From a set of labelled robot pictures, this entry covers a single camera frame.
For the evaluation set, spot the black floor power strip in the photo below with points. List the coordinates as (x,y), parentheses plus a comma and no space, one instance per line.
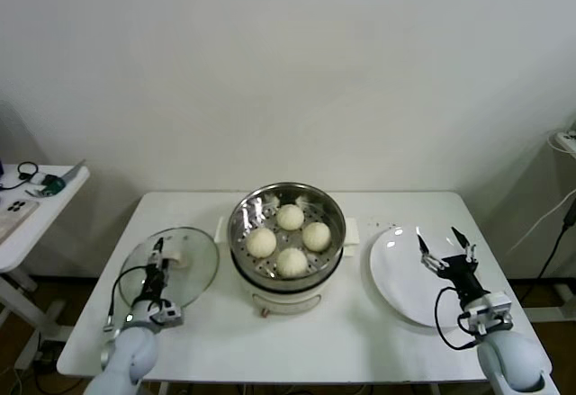
(47,356)

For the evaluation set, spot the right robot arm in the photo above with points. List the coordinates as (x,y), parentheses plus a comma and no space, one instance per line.
(513,359)

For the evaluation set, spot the stainless steel steamer basket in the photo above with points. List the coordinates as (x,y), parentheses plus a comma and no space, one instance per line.
(245,210)

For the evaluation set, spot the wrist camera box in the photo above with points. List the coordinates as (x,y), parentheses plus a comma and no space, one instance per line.
(168,314)
(490,311)

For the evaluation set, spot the white desk foot frame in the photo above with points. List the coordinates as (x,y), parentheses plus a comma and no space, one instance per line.
(551,315)

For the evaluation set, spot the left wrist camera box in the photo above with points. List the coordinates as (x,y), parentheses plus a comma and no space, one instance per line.
(168,314)

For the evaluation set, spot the white round plate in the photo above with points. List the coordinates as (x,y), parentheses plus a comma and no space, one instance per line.
(396,273)

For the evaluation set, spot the beige phone with camera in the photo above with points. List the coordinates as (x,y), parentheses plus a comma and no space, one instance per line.
(20,219)

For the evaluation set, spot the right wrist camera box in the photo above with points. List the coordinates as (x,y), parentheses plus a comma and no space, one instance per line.
(490,311)

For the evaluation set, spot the white steamed baozi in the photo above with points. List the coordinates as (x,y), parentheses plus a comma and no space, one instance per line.
(316,236)
(291,262)
(261,243)
(289,217)

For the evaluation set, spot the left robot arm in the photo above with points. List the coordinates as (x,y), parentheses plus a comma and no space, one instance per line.
(130,354)

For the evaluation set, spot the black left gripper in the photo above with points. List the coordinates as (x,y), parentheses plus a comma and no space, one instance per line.
(155,284)

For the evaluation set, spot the brown crumb specks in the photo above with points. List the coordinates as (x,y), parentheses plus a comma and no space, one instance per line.
(382,224)

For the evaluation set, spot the white electric cooker base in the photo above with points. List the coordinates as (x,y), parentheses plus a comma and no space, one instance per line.
(288,298)

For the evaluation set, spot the white side table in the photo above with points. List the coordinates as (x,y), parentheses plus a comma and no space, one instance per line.
(54,215)

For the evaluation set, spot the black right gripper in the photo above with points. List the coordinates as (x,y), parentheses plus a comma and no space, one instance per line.
(463,275)

